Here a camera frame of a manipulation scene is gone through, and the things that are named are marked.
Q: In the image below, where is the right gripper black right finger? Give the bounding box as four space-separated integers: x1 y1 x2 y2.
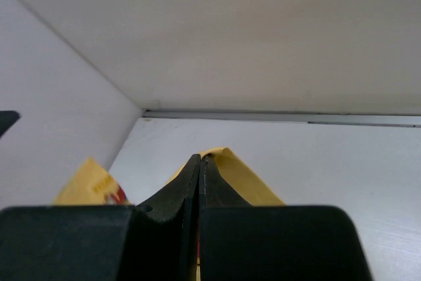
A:
199 155 257 280

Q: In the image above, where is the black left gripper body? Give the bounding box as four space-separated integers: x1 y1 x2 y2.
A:
0 111 20 137

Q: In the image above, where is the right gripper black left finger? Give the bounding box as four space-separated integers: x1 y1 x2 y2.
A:
136 154 201 280

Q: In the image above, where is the yellow vehicle print cloth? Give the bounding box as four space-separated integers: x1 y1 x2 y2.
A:
52 147 286 281

